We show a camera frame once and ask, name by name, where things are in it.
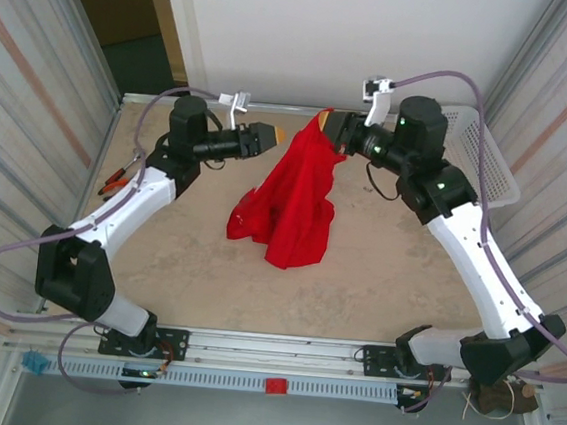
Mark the red t-shirt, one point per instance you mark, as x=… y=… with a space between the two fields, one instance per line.
x=294 y=208

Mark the white plastic basket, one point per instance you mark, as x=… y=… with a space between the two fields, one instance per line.
x=499 y=168

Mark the silver ratchet wrench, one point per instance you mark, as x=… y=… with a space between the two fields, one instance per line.
x=130 y=162

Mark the small red block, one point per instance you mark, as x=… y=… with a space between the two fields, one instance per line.
x=277 y=386

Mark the small circuit board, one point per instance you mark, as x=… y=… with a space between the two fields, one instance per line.
x=414 y=394
x=142 y=373

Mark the small blue block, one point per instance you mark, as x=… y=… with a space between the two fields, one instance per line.
x=34 y=363

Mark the white door frame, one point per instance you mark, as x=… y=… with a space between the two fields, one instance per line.
x=181 y=12

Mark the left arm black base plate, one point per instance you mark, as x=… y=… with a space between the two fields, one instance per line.
x=175 y=343

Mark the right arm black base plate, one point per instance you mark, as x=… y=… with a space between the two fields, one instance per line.
x=375 y=359

